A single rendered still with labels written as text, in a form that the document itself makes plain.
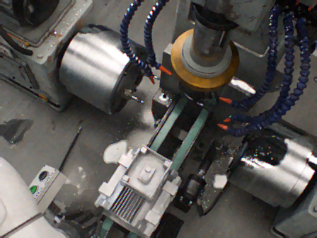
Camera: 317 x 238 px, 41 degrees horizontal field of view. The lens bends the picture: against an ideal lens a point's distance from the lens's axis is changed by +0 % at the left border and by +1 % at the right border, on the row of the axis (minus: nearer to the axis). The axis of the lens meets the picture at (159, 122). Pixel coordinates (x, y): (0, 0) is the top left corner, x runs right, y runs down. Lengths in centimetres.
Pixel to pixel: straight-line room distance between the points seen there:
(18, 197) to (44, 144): 74
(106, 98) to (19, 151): 45
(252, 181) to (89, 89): 57
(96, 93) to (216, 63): 42
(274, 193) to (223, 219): 31
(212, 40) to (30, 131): 88
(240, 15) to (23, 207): 57
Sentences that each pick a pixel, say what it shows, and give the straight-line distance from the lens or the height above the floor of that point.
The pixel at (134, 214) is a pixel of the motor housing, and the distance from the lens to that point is 122.
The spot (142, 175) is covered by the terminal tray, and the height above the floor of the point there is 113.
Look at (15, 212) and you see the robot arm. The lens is 88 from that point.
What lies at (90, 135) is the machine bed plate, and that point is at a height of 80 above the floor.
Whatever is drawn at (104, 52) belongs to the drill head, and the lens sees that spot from 132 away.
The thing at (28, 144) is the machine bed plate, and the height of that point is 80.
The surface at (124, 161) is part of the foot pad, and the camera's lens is 127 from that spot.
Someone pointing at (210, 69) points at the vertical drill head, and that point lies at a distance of 109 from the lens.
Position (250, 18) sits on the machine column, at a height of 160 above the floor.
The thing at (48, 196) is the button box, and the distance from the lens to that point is 128.
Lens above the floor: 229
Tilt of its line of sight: 68 degrees down
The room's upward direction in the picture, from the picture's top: 8 degrees clockwise
